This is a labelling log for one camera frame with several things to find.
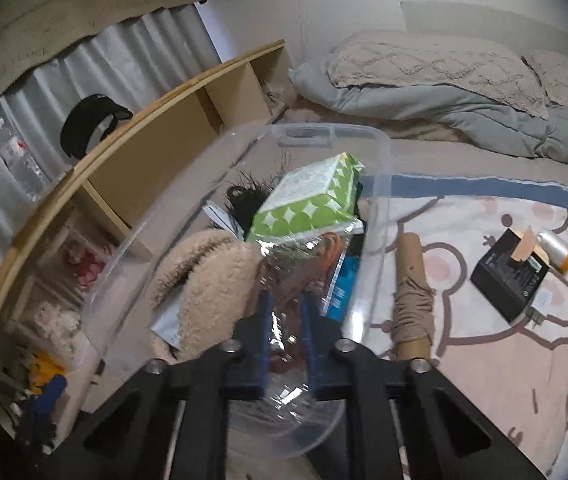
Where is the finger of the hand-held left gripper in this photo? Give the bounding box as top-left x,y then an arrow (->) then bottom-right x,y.
31,375 -> 68,416

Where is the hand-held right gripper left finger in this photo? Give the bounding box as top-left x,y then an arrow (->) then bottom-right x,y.
54,292 -> 275,480

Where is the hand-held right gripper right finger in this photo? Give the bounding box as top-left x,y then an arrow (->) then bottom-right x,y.
300,294 -> 545,480

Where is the clear bag of orange yarn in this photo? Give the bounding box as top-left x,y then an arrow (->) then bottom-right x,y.
244,232 -> 360,411

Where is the clear plastic storage bin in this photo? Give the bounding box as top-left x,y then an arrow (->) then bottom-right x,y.
81,122 -> 392,461

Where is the small yellow object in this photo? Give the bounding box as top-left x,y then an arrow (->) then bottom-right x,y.
29,352 -> 65,386

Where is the blue packet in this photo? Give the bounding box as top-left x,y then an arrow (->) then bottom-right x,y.
326,252 -> 365,322

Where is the beige plush toy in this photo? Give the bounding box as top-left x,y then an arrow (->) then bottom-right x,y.
151,230 -> 265,361

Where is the beige doll in clear case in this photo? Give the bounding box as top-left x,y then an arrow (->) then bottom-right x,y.
34,300 -> 87,346

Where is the silver pouch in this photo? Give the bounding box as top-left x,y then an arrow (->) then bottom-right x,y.
150,305 -> 200,350

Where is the cardboard tube with twine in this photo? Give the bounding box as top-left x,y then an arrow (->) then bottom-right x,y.
391,232 -> 437,361

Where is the black fuzzy item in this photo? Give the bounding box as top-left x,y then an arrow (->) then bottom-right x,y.
226,162 -> 277,226

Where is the red doll in clear case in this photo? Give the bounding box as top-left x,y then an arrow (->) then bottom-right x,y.
61,240 -> 115,291

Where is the green tissue pack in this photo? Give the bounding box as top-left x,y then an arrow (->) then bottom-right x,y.
244,154 -> 365,241

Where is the cartoon printed blanket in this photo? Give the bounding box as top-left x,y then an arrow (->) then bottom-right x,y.
224,174 -> 568,480

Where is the flat black box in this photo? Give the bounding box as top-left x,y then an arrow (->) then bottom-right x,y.
470,230 -> 550,323

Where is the beige bed sheet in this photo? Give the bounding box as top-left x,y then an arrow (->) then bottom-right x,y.
389,137 -> 568,201

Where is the small wooden piece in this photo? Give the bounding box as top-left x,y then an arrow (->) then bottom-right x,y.
508,227 -> 537,266

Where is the wooden shelf unit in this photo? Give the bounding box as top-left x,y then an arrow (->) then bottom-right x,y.
0,40 -> 286,386

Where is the small white charger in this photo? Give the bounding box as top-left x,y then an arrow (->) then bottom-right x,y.
528,290 -> 555,328

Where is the clear water bottle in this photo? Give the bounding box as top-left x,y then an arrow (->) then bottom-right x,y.
0,117 -> 52,201

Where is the white thread spool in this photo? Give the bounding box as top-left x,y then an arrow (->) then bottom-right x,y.
536,230 -> 568,273

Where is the grey duvet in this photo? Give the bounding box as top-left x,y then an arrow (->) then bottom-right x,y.
289,57 -> 568,176

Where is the black cap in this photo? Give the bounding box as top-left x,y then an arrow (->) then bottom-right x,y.
60,94 -> 134,158

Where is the grey curtain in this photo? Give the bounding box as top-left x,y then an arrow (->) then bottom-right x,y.
0,2 -> 225,241

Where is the white headboard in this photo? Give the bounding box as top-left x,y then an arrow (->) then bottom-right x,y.
401,0 -> 568,56

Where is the beige printed valance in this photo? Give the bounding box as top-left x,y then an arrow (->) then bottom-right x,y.
0,0 -> 207,131

